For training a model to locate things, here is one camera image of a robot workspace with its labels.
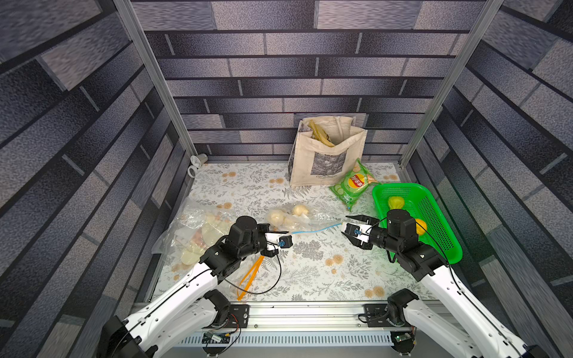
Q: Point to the green chips bag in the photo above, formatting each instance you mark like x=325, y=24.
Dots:
x=353, y=185

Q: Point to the right circuit board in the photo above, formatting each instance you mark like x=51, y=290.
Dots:
x=403, y=342

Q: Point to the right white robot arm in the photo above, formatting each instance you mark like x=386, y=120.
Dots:
x=481, y=334

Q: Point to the white cup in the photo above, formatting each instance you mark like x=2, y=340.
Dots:
x=196, y=162

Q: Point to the aluminium frame post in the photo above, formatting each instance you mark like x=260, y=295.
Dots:
x=141, y=43
x=484, y=20

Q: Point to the clear bag of buns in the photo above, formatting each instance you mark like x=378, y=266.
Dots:
x=301, y=219

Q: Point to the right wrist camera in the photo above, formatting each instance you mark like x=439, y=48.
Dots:
x=355, y=232

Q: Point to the beige canvas tote bag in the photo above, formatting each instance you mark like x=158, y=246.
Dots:
x=311, y=163

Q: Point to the circuit board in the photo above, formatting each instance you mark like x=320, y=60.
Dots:
x=216, y=339
x=403, y=342

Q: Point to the left aluminium frame post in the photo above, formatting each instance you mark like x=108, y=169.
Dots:
x=141, y=43

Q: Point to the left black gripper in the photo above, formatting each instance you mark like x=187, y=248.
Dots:
x=263, y=227

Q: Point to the green plastic basket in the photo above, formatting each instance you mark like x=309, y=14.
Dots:
x=419, y=202

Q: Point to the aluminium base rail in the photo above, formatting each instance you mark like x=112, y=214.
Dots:
x=301, y=324

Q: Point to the yellow pear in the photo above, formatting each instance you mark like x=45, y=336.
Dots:
x=421, y=227

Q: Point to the yellow snack packet in tote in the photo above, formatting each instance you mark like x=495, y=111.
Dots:
x=320, y=134

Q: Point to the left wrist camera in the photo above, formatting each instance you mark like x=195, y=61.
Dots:
x=276, y=240

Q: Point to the left circuit board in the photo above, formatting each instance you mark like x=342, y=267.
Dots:
x=216, y=339

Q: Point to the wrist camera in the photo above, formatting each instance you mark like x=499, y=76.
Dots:
x=276, y=240
x=355, y=232

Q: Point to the green fruit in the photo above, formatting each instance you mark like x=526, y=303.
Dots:
x=396, y=203

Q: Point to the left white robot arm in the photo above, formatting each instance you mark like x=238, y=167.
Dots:
x=194, y=302

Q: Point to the right aluminium frame post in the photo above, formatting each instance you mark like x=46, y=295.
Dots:
x=484, y=20

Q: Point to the clear orange zip-top bag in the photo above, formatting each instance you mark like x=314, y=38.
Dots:
x=196, y=227

